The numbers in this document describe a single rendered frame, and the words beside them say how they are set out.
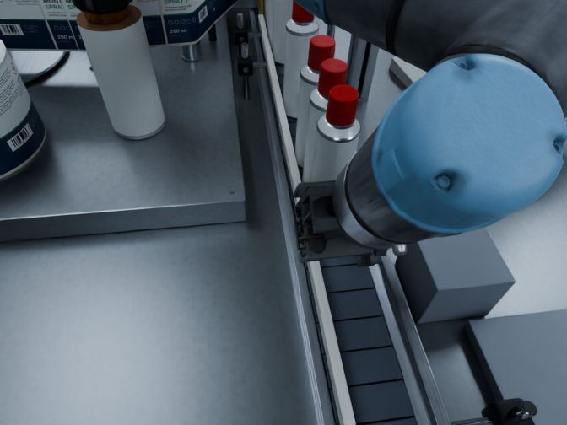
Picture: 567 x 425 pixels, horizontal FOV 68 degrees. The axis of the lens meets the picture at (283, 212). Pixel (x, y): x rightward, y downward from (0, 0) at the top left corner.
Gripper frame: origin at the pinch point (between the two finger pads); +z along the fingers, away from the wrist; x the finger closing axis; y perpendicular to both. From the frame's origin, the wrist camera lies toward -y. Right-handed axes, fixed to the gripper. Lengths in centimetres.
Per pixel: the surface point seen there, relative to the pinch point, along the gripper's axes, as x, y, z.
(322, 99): -16.1, 1.5, -3.7
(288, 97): -26.1, 2.6, 16.4
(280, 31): -42.7, 1.7, 22.6
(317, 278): 5.2, 4.1, -0.8
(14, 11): -47, 49, 20
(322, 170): -7.8, 2.1, -1.6
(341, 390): 16.5, 4.2, -7.3
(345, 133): -10.5, 0.1, -6.7
